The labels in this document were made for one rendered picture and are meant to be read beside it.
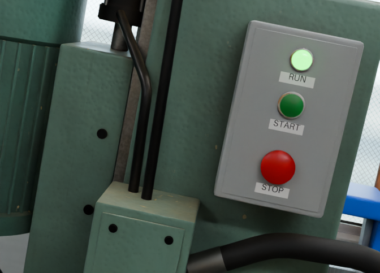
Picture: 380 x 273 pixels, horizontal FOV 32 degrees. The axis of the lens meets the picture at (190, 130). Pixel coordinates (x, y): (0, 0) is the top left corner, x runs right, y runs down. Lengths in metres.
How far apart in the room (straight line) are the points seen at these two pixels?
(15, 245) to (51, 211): 1.59
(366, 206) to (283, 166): 0.94
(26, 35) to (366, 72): 0.34
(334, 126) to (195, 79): 0.14
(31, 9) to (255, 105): 0.26
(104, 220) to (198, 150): 0.12
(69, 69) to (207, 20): 0.16
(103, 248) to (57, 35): 0.25
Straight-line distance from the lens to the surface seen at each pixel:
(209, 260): 0.62
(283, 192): 0.59
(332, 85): 0.58
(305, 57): 0.57
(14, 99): 0.72
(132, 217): 0.59
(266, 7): 0.64
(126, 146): 0.69
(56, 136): 0.71
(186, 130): 0.64
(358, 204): 1.50
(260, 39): 0.57
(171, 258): 0.59
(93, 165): 0.71
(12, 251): 2.33
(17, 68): 0.71
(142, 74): 0.63
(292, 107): 0.57
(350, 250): 0.64
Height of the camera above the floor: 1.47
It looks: 10 degrees down
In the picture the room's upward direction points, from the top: 11 degrees clockwise
